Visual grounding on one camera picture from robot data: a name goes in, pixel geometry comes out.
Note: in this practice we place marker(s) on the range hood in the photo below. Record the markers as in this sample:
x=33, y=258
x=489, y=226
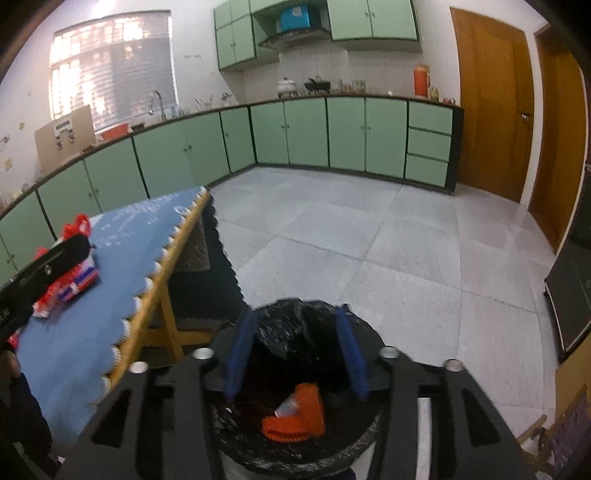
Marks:
x=295, y=38

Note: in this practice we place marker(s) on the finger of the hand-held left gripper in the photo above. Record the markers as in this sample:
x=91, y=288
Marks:
x=55, y=261

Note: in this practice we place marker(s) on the green lower kitchen cabinets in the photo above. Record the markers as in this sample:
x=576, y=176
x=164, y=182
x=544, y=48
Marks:
x=346, y=134

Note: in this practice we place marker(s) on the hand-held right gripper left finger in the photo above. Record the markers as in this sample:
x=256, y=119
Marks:
x=240, y=353

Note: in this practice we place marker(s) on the black trash bin with bag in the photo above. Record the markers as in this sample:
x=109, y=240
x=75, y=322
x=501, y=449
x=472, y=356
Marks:
x=288, y=332

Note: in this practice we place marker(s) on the window with blinds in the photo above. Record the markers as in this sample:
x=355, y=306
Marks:
x=111, y=69

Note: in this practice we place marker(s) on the person's left forearm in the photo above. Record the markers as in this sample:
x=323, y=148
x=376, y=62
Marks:
x=23, y=424

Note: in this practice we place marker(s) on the orange thermos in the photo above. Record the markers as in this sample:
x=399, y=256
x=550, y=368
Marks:
x=421, y=81

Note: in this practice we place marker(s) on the black appliance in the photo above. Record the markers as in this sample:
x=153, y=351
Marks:
x=572, y=304

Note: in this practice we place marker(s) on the cardboard box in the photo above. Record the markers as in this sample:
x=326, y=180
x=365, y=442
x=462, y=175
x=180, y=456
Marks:
x=83, y=127

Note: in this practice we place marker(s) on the wooden table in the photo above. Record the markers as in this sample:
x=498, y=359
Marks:
x=157, y=323

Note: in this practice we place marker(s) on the row of glass jars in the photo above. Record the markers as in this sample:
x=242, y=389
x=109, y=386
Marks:
x=354, y=86

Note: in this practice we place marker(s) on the blue box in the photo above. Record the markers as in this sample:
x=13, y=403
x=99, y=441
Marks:
x=294, y=18

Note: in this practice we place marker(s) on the orange snack wrapper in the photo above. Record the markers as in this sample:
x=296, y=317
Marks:
x=309, y=410

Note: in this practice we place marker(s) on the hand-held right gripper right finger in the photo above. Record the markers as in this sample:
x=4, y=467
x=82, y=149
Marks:
x=351, y=355

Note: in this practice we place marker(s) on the white pot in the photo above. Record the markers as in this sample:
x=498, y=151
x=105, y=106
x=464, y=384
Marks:
x=286, y=86

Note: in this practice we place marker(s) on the wooden frame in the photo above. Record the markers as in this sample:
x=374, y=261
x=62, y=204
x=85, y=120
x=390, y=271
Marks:
x=568, y=429

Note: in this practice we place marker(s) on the blue printed table mat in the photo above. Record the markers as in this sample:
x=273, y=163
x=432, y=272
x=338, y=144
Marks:
x=115, y=277

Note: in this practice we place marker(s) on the red white snack wrapper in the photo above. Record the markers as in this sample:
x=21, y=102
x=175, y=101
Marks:
x=78, y=279

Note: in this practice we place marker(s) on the green upper kitchen cabinet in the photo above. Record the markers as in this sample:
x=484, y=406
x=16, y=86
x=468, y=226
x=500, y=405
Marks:
x=369, y=18
x=235, y=37

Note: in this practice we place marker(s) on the black wok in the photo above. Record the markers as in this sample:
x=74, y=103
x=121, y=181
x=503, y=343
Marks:
x=316, y=85

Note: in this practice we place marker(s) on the red basin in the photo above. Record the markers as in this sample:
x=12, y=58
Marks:
x=114, y=133

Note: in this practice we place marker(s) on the metal faucet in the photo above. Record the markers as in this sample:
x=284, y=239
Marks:
x=159, y=99

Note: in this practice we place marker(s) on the brown woven item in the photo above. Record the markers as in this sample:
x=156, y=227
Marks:
x=197, y=249

